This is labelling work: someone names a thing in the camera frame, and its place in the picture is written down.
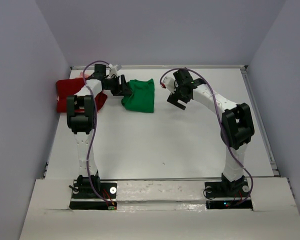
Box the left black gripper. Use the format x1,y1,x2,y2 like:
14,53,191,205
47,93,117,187
103,74,133,96

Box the green t shirt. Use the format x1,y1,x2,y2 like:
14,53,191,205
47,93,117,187
121,78,155,113

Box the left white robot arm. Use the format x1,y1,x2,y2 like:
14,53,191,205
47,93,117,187
66,60,132,202

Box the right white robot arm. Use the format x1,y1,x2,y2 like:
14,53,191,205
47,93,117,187
159,67,255,201

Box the pink folded t shirt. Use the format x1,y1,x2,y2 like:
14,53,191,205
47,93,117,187
79,72,92,79

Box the red folded t shirt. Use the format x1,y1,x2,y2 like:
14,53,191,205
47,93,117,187
56,77,108,113

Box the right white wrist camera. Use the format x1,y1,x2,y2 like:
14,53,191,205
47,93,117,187
160,76,176,92

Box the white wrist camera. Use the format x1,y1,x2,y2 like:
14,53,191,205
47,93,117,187
108,64,122,78
160,76,176,92

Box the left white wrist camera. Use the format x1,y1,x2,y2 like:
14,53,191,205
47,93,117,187
108,64,122,78

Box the aluminium table rail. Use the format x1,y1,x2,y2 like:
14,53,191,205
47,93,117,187
69,64,249,71

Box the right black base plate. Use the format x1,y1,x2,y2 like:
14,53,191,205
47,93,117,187
202,181,253,210

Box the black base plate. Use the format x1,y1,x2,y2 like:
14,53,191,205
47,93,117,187
202,181,253,210
69,180,118,211

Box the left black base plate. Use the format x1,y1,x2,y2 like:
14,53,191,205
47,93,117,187
69,180,118,211

